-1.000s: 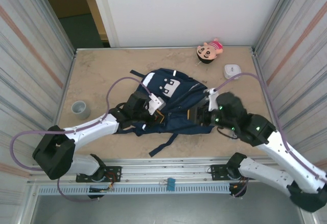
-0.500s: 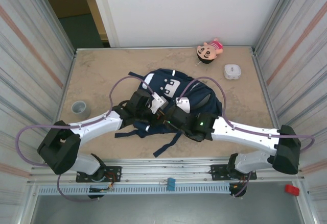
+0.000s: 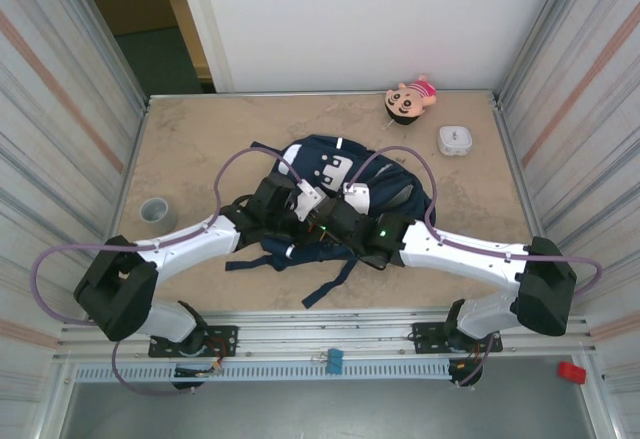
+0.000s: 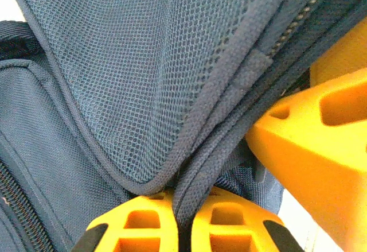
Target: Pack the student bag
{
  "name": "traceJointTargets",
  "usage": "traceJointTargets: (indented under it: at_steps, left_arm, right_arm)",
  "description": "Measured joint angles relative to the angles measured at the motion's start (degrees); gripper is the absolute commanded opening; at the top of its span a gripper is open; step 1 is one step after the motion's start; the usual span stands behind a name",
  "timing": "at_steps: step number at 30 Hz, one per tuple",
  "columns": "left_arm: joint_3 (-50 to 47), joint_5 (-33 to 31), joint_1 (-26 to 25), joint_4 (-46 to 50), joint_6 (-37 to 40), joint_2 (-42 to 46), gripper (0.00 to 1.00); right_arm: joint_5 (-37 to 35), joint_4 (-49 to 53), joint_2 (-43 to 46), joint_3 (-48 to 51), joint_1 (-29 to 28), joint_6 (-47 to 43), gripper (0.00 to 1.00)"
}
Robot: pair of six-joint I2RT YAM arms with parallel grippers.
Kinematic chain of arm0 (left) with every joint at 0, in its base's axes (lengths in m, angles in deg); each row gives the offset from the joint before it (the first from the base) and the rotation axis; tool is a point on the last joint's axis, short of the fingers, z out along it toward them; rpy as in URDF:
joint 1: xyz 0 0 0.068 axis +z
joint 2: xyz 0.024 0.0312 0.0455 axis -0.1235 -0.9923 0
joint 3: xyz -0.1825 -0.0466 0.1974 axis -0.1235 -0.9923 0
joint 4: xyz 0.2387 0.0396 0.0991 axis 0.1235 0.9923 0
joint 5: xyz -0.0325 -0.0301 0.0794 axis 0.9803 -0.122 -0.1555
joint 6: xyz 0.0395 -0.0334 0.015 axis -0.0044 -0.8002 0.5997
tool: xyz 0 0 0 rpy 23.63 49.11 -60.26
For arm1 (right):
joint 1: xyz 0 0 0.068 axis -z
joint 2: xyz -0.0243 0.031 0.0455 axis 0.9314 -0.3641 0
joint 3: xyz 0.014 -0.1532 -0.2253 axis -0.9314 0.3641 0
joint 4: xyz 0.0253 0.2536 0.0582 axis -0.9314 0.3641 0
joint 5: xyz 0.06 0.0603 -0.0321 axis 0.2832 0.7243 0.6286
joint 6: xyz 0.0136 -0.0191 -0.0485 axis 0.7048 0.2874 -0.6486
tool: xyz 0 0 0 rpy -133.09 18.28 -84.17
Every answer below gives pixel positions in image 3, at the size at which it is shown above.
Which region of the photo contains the white door frame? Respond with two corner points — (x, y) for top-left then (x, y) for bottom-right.
(172, 0), (236, 94)

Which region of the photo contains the white slotted cable duct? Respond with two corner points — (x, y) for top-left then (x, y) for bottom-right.
(74, 362), (454, 384)

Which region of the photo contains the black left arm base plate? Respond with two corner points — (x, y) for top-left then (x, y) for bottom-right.
(148, 325), (239, 359)

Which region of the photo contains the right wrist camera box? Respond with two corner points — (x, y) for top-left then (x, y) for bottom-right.
(341, 183), (372, 215)

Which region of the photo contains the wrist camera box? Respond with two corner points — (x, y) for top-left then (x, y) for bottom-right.
(341, 183), (372, 215)
(292, 181), (326, 221)

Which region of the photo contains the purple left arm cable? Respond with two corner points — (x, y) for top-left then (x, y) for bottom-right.
(29, 142), (306, 396)

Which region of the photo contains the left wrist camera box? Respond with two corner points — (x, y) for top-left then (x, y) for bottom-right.
(292, 181), (326, 221)

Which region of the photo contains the plush doll with pink body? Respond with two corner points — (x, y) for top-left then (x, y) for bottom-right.
(383, 73), (438, 130)

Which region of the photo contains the grey plastic cup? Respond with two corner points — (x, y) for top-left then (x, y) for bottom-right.
(140, 197), (179, 234)

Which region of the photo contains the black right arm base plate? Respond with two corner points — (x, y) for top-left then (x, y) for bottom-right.
(411, 321), (504, 358)

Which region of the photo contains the aluminium table frame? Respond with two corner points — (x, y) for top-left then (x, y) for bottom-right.
(58, 89), (599, 365)

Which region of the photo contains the red plastic block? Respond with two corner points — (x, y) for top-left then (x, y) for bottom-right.
(557, 361), (587, 386)

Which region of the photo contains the navy blue student backpack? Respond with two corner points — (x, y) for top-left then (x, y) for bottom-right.
(224, 133), (436, 310)

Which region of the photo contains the blue binder clip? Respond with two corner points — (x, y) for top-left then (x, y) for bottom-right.
(312, 347), (346, 375)

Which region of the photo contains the white round container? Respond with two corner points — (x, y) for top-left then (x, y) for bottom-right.
(437, 125), (475, 158)

